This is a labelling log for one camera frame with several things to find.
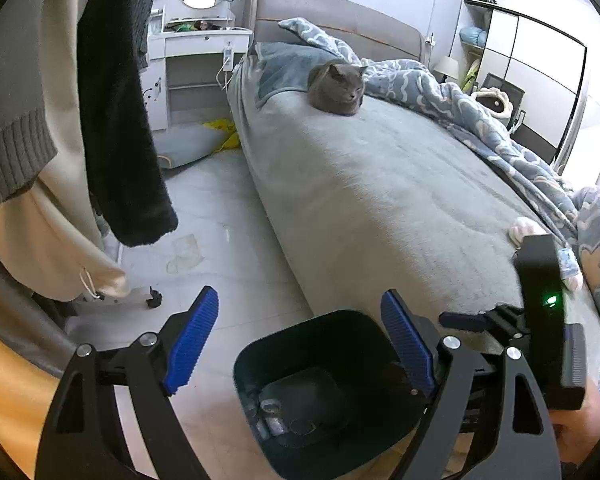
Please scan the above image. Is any white vanity dresser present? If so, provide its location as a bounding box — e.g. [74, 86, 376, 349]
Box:
[140, 0, 252, 133]

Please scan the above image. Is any white crumpled sock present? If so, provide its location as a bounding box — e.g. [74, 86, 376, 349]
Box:
[507, 217, 547, 248]

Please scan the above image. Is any grey knit sweater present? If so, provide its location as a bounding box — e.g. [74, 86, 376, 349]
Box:
[0, 0, 57, 205]

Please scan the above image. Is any right hand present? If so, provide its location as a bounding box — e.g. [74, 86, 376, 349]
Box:
[550, 378, 600, 465]

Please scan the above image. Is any white black wardrobe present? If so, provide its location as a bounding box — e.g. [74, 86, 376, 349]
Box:
[450, 0, 588, 164]

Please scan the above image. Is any beige hanging coat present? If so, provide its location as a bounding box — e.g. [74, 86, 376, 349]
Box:
[0, 0, 130, 301]

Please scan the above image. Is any grey cat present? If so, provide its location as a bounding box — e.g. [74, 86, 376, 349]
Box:
[306, 60, 366, 116]

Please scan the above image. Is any grey bed with headboard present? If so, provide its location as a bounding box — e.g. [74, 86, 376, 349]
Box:
[228, 0, 566, 319]

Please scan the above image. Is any dark green trash bin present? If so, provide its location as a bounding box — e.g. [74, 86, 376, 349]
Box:
[233, 310, 424, 479]

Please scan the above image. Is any blue grey pillow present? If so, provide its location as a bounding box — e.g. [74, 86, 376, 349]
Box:
[254, 42, 338, 108]

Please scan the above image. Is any blue cloud pattern blanket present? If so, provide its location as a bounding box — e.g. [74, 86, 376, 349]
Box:
[278, 18, 600, 316]

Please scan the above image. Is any white cat bed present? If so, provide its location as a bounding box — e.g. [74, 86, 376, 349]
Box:
[471, 87, 514, 124]

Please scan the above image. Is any grey floor cushion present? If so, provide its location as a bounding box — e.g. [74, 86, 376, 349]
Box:
[154, 124, 230, 170]

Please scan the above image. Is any white clothes rack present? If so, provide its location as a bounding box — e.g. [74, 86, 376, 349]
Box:
[69, 238, 164, 311]

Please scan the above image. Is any black hanging garment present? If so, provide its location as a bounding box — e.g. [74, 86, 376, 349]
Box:
[76, 0, 178, 247]

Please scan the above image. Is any bedside table lamp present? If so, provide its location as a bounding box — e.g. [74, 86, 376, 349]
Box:
[432, 56, 460, 82]

